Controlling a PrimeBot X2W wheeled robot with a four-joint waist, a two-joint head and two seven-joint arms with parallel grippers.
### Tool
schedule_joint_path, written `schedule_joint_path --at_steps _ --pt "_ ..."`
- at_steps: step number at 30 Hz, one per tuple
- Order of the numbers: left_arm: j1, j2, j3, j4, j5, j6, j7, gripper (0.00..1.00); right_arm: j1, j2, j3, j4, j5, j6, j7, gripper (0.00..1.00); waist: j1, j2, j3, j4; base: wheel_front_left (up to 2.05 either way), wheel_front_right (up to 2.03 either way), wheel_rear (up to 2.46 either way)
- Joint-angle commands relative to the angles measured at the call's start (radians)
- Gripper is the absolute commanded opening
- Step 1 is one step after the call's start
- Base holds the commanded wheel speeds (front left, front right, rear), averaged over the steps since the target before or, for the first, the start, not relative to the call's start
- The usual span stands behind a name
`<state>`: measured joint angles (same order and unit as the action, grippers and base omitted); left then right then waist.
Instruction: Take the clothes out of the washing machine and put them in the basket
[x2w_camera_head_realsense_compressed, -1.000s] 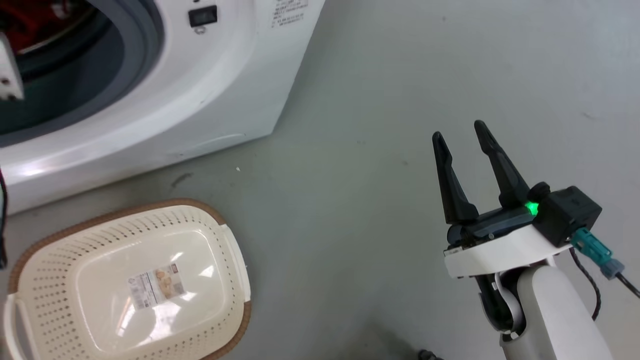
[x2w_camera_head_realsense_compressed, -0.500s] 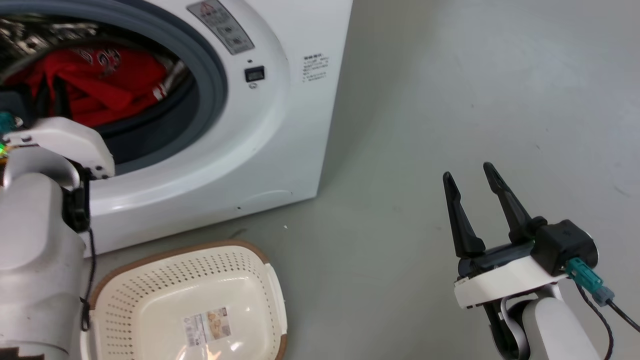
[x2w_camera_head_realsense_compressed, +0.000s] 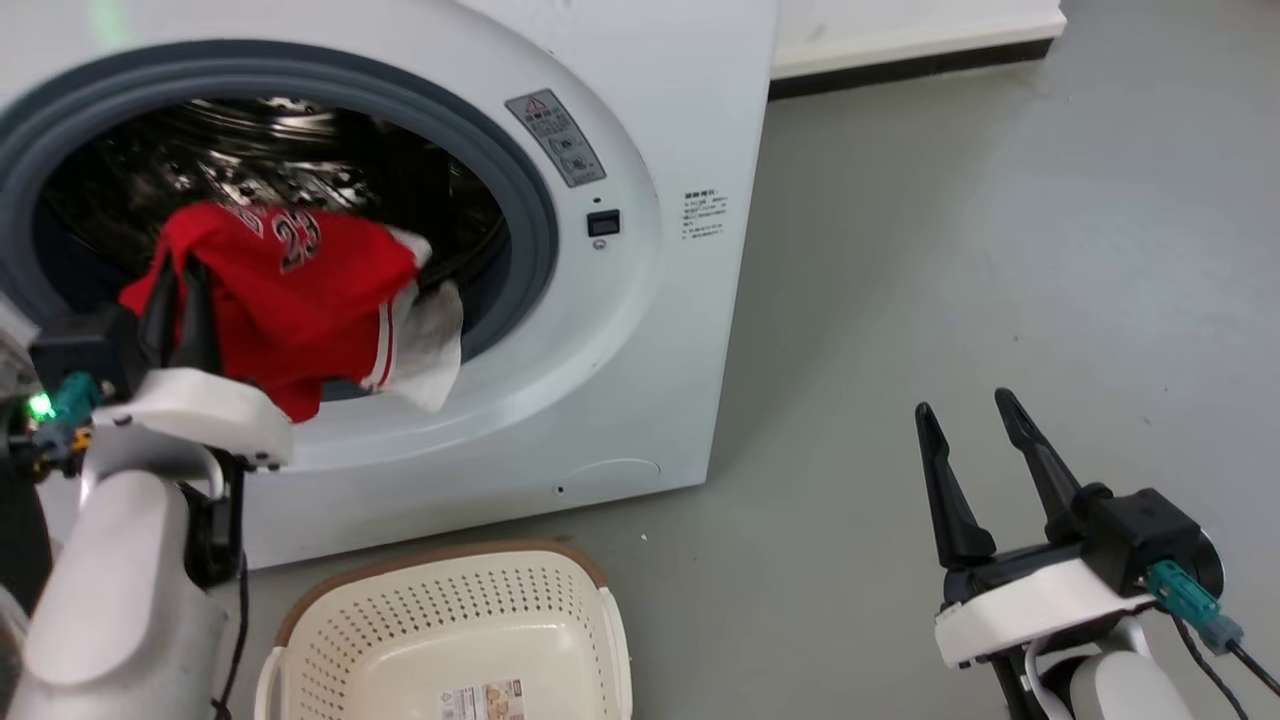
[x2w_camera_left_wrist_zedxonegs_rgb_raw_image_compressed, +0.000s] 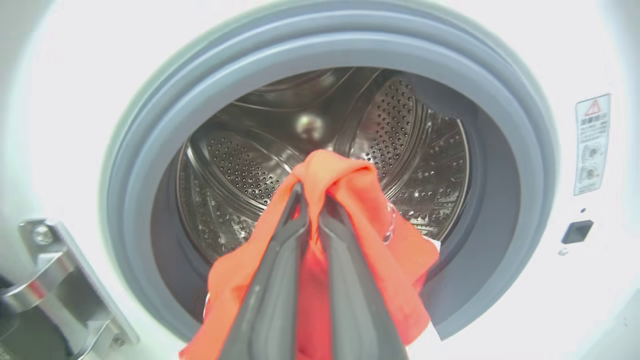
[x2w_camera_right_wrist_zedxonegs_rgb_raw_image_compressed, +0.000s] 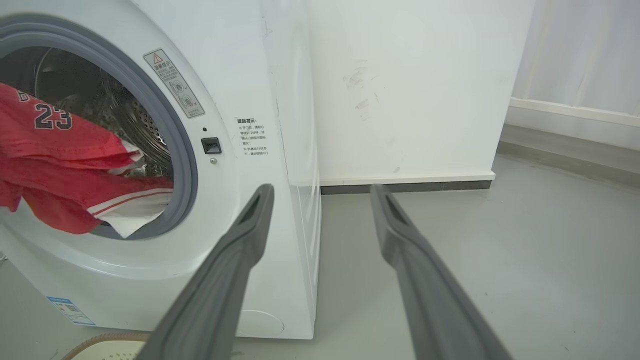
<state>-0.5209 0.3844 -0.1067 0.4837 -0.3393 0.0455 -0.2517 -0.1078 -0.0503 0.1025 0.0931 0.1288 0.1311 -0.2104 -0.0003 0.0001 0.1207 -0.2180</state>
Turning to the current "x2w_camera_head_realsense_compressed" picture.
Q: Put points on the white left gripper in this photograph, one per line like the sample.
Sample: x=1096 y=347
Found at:
x=195 y=408

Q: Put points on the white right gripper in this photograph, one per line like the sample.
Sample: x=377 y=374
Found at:
x=1030 y=600

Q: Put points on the red basketball jersey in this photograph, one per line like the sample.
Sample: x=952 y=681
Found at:
x=300 y=310

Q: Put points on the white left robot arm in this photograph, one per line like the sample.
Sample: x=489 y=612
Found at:
x=110 y=600

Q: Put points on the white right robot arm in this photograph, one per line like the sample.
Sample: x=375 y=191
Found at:
x=1120 y=690

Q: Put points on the steel washing machine drum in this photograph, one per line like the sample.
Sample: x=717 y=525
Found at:
x=250 y=150

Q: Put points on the white front-load washing machine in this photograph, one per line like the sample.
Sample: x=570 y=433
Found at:
x=640 y=330

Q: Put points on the cream perforated laundry basket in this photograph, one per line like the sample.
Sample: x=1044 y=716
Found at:
x=450 y=640

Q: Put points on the white cloth garment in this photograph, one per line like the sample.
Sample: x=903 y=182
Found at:
x=430 y=345

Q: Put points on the grey rubber door gasket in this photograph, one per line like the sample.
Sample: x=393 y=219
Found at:
x=530 y=215

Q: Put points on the grey warning label sticker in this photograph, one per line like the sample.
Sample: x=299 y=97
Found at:
x=555 y=137

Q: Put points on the black door latch socket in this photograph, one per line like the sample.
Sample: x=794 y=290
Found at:
x=603 y=223

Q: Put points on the paper product label sticker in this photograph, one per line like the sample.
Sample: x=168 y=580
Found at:
x=484 y=701

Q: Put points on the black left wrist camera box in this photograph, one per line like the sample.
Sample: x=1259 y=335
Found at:
x=85 y=350

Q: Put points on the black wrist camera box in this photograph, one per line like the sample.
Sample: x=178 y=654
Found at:
x=1140 y=535
x=85 y=350

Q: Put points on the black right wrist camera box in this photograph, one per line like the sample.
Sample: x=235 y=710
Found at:
x=1140 y=535

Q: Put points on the black wall baseboard strip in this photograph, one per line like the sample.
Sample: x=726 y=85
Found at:
x=900 y=66

